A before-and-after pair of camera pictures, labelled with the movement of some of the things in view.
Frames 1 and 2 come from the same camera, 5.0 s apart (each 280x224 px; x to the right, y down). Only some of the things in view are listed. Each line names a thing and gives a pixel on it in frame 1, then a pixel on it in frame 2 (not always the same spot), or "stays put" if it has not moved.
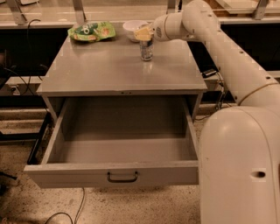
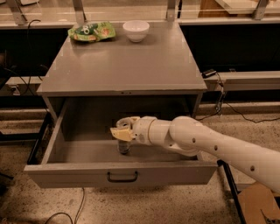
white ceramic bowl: [129, 28] stays put
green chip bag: [92, 31] stays put
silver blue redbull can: [146, 49] -> [123, 147]
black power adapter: [209, 73] stays put
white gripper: [158, 29] -> [141, 130]
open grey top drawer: [119, 141] stays put
